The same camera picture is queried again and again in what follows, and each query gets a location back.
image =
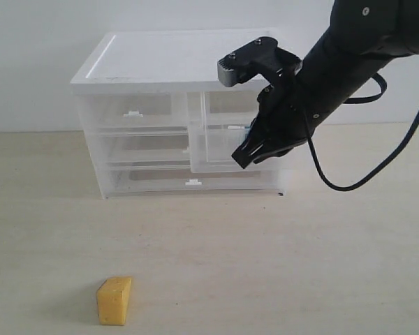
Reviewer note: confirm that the clear bottom wide drawer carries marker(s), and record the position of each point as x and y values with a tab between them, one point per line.
140	181

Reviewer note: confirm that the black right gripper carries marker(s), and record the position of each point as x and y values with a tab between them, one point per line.
282	122

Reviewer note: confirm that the yellow cheese wedge sponge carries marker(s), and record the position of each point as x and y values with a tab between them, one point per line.
112	300

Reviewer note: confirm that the white plastic drawer cabinet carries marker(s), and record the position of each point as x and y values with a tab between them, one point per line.
162	62

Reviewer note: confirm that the clear wide drawer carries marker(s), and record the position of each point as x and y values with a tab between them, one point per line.
140	181
132	148

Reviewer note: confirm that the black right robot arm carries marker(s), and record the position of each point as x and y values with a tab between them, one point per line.
363	37

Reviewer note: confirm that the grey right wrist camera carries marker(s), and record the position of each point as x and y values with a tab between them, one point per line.
262	56

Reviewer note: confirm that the white bottle teal label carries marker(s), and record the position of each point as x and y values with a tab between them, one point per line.
240	133

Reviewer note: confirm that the clear middle wide drawer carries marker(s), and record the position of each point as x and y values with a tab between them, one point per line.
132	148

